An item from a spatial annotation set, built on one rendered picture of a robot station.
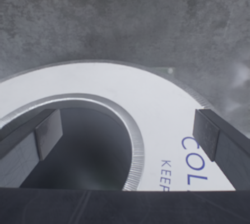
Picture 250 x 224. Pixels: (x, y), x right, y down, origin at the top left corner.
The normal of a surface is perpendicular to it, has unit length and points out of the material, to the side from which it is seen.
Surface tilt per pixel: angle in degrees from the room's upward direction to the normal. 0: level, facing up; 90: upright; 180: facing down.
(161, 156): 90
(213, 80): 0
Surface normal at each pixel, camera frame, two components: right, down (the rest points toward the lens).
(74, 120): 0.07, 0.65
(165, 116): -0.04, -0.76
